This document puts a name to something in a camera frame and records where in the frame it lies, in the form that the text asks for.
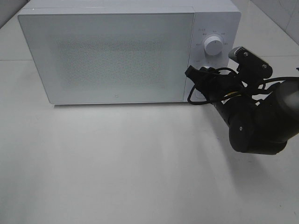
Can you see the round white door button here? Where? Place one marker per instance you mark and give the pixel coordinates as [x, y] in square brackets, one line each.
[198, 94]

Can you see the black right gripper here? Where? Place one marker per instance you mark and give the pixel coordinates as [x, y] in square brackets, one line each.
[214, 84]

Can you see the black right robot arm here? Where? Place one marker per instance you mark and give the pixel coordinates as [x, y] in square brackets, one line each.
[261, 115]

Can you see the white microwave oven body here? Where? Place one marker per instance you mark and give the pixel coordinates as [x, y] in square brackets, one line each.
[211, 17]

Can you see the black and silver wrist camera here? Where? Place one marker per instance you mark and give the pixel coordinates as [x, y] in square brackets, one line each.
[249, 64]

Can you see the white microwave door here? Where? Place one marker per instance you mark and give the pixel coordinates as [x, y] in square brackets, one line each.
[110, 58]

